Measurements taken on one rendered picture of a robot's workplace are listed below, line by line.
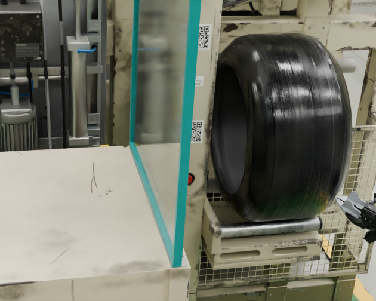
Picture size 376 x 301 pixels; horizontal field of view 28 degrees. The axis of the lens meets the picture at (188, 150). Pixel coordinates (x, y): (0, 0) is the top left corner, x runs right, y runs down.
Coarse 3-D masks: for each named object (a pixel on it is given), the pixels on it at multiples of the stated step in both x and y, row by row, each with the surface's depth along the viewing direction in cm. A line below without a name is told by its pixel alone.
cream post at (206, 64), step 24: (216, 0) 202; (216, 24) 205; (216, 48) 208; (216, 72) 213; (192, 144) 221; (192, 168) 225; (192, 192) 229; (192, 216) 233; (192, 240) 238; (192, 264) 242; (192, 288) 247
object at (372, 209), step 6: (372, 198) 218; (366, 204) 215; (372, 204) 217; (366, 210) 213; (372, 210) 213; (366, 216) 216; (372, 216) 214; (366, 222) 217; (372, 222) 215; (366, 228) 218; (372, 228) 217
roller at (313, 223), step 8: (224, 224) 231; (232, 224) 231; (240, 224) 231; (248, 224) 232; (256, 224) 232; (264, 224) 233; (272, 224) 233; (280, 224) 234; (288, 224) 234; (296, 224) 235; (304, 224) 235; (312, 224) 236; (320, 224) 237; (224, 232) 229; (232, 232) 230; (240, 232) 231; (248, 232) 231; (256, 232) 232; (264, 232) 233; (272, 232) 234; (280, 232) 235; (288, 232) 236
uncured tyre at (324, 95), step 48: (240, 48) 221; (288, 48) 216; (240, 96) 258; (288, 96) 206; (336, 96) 210; (240, 144) 260; (288, 144) 206; (336, 144) 209; (240, 192) 222; (288, 192) 213; (336, 192) 218
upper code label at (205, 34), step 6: (204, 24) 204; (210, 24) 205; (204, 30) 205; (210, 30) 205; (204, 36) 206; (210, 36) 206; (198, 42) 206; (204, 42) 207; (210, 42) 207; (198, 48) 207; (204, 48) 207
